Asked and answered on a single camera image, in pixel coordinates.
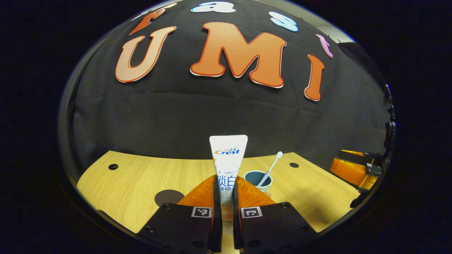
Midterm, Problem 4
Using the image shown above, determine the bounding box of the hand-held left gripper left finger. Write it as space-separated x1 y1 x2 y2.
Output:
137 175 223 253

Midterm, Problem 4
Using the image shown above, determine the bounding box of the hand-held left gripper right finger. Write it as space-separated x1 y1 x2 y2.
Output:
232 175 318 253

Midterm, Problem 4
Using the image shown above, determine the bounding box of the pale green cup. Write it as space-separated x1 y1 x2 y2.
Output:
244 171 273 194

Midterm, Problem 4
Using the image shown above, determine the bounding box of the dark brown round coaster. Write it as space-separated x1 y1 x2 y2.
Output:
154 189 185 207

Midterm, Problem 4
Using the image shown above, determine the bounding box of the white toothpaste tube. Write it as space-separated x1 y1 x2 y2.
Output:
209 135 248 222

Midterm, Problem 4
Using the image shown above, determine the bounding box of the white toothbrush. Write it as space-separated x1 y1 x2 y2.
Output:
256 151 283 187

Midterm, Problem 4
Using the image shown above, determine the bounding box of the wooden desktop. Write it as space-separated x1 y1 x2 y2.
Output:
77 151 361 254

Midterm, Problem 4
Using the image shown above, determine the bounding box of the black backdrop cloth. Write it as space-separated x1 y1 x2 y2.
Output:
62 0 392 198

